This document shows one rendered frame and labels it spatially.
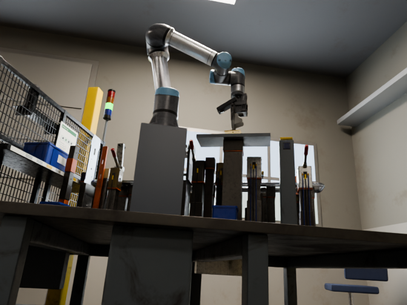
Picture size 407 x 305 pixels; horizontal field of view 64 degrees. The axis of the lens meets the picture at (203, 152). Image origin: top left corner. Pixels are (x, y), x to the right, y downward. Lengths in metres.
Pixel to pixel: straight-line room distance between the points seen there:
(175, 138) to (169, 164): 0.12
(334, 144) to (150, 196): 3.68
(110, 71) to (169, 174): 3.23
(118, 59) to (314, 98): 2.72
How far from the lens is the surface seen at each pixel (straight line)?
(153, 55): 1.85
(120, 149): 2.03
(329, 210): 4.43
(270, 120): 4.47
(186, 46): 1.74
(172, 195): 1.34
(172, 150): 1.39
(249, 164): 1.77
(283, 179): 1.59
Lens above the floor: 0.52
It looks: 20 degrees up
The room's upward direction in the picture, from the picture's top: 3 degrees clockwise
